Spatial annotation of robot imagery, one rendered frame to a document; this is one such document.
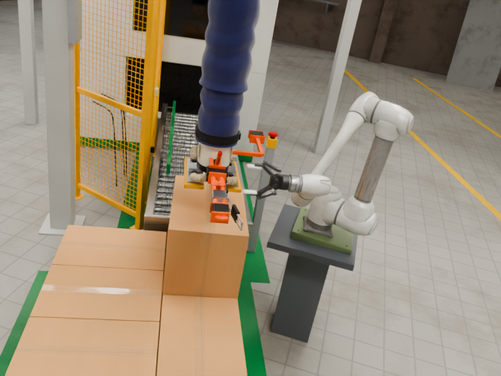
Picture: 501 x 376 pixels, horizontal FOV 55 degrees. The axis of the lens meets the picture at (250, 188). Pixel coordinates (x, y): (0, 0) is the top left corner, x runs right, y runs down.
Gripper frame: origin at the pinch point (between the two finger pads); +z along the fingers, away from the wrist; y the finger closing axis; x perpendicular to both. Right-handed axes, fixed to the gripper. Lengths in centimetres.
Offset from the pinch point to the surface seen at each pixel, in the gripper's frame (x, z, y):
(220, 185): -11.5, 13.6, -1.2
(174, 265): -3, 30, 51
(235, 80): 17.0, 9.8, -41.6
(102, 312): -19, 63, 69
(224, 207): -33.1, 13.5, -2.3
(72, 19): 128, 105, -38
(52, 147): 130, 120, 53
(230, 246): -4.2, 3.2, 36.3
